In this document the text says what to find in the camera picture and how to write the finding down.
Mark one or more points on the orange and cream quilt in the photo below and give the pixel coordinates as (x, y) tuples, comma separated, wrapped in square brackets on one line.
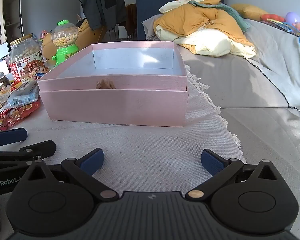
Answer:
[(204, 27)]

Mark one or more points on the yellow pillow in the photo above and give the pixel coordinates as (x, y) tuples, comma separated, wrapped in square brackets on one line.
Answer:
[(249, 11)]

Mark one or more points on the grey sofa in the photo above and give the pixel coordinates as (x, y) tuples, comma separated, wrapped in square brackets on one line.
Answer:
[(260, 98)]

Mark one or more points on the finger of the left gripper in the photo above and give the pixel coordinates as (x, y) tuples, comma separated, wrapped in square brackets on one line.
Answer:
[(33, 152), (12, 136)]

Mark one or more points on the white tablecloth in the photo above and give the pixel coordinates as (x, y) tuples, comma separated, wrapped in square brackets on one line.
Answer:
[(143, 158)]

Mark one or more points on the dark jacket on chair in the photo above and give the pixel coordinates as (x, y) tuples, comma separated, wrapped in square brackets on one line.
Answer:
[(104, 13)]

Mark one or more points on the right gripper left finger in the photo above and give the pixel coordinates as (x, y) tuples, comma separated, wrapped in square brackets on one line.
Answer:
[(81, 172)]

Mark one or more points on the green gumball candy dispenser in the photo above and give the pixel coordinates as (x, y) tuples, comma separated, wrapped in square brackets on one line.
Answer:
[(64, 37)]

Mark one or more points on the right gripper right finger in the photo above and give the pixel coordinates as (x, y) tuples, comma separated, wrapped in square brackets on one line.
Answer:
[(222, 172)]

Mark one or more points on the dark blue cabinet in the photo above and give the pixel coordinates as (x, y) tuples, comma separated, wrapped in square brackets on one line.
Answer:
[(145, 10)]

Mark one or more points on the pink gift box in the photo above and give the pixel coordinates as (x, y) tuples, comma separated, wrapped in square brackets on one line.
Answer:
[(124, 83)]

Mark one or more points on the blue snack packet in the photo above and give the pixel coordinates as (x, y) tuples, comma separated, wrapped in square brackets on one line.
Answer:
[(26, 93)]

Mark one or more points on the purple balloon toy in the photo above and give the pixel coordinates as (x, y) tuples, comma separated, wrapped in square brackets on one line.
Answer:
[(292, 17)]

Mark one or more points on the red chip bag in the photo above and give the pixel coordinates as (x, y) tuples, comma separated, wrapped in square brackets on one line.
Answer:
[(11, 117)]

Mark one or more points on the large snack jar gold lid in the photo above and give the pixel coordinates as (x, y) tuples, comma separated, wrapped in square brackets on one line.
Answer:
[(25, 57)]

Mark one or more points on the orange armchair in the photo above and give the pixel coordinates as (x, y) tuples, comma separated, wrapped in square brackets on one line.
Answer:
[(86, 37)]

